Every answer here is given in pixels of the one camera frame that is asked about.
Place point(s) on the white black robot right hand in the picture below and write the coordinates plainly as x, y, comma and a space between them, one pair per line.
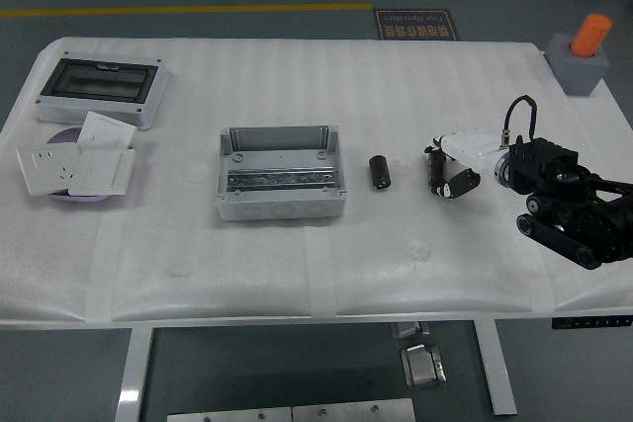
470, 147

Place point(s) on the black cylindrical battery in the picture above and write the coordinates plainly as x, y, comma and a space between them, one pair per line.
380, 172

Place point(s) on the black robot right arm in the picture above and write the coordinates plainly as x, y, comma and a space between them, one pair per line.
593, 224

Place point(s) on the open grey junction box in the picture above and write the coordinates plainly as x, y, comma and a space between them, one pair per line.
277, 204

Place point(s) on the grey distribution box dark cover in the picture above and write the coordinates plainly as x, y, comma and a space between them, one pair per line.
99, 80

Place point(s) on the grey foam block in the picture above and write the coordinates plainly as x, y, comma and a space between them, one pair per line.
578, 73

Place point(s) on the dark floor sign sticker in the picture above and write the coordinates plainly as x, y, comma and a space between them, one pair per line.
415, 25

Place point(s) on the orange cylinder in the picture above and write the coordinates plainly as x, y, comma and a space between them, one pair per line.
591, 35

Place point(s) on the white foam table mat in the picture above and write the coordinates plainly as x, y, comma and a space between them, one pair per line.
297, 86

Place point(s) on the black table control panel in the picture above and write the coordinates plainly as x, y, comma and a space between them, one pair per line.
591, 322

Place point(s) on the white table leg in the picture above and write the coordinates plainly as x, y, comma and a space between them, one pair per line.
132, 377
497, 367

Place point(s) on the silver metal plate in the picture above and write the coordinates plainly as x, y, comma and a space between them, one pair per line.
227, 415
353, 411

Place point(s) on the purple round plate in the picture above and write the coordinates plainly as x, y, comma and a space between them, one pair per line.
66, 136

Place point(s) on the small silver metal bracket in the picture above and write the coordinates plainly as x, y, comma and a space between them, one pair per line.
408, 330

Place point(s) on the metal DIN rail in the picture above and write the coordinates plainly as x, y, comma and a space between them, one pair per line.
277, 177

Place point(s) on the large silver metal bracket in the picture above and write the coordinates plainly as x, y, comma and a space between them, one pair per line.
423, 367

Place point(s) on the white wall switch panel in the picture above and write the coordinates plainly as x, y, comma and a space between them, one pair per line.
104, 171
106, 131

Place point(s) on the white wall socket panel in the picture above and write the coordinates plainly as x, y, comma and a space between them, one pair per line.
47, 170

